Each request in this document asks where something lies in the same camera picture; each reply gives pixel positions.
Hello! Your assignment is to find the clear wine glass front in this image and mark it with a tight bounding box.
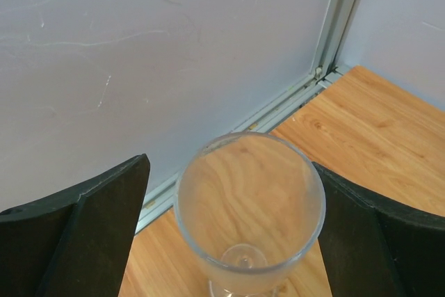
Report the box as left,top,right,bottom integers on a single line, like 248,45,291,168
174,131,326,296

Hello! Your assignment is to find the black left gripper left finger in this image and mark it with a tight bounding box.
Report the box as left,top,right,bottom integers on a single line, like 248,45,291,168
1,154,150,296

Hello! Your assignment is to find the left aluminium frame post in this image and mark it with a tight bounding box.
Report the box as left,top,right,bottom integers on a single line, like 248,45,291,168
311,0,355,81

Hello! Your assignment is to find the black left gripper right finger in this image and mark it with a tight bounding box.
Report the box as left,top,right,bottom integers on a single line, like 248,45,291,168
314,163,444,296

